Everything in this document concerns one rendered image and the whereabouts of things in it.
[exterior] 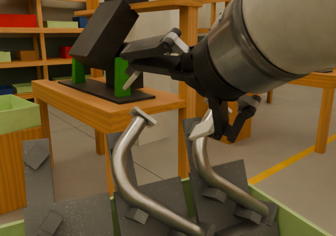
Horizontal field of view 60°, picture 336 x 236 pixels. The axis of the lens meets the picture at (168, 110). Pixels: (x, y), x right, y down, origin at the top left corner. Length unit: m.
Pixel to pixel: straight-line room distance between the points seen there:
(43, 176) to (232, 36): 0.44
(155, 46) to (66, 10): 6.44
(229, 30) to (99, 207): 0.44
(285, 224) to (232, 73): 0.52
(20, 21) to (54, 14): 0.99
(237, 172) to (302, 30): 0.55
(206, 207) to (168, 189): 0.10
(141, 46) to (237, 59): 0.16
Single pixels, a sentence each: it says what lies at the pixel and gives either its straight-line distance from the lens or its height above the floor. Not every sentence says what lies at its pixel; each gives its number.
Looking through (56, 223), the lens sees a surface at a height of 1.02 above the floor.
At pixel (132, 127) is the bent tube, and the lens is 0.58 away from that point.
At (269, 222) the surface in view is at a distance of 0.71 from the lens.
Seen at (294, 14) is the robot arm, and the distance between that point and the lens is 0.20.
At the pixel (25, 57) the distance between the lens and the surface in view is 5.94.
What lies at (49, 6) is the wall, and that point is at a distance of 6.65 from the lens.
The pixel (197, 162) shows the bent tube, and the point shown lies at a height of 1.08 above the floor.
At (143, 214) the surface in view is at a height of 1.01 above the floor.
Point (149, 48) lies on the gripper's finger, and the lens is 0.35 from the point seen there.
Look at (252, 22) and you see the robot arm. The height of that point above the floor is 1.34.
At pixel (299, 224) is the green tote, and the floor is 0.95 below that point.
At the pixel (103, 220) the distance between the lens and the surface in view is 0.60.
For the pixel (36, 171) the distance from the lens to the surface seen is 0.58.
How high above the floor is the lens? 1.33
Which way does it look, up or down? 15 degrees down
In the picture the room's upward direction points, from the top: straight up
